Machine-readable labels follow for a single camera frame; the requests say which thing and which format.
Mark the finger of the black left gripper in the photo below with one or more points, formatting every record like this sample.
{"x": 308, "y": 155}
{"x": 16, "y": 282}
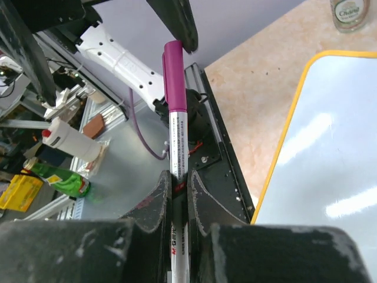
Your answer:
{"x": 178, "y": 17}

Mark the green plastic bottle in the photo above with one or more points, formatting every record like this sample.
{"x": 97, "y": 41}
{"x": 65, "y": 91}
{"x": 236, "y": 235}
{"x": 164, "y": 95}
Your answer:
{"x": 65, "y": 181}

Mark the yellow-framed whiteboard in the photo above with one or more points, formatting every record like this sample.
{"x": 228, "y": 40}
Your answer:
{"x": 324, "y": 169}

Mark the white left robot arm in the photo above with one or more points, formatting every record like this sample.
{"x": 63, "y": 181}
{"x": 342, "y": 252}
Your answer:
{"x": 78, "y": 28}

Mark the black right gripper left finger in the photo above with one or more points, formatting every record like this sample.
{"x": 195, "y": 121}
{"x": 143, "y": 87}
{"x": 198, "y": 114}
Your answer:
{"x": 134, "y": 248}

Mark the purple-capped whiteboard marker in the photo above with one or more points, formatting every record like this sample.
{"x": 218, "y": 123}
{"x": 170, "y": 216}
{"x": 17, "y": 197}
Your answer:
{"x": 175, "y": 94}

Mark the yellow box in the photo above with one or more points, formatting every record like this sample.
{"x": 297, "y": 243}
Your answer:
{"x": 20, "y": 193}

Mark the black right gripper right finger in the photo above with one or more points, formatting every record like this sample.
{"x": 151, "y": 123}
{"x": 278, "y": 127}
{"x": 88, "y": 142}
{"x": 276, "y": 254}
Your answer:
{"x": 225, "y": 249}

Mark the clear plastic bottle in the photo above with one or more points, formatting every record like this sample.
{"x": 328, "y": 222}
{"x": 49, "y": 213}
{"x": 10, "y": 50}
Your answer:
{"x": 349, "y": 15}

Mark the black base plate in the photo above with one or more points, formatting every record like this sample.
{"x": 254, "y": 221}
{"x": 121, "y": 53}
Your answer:
{"x": 215, "y": 160}

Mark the brown block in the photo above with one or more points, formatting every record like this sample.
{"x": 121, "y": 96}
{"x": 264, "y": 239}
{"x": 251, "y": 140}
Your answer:
{"x": 95, "y": 127}

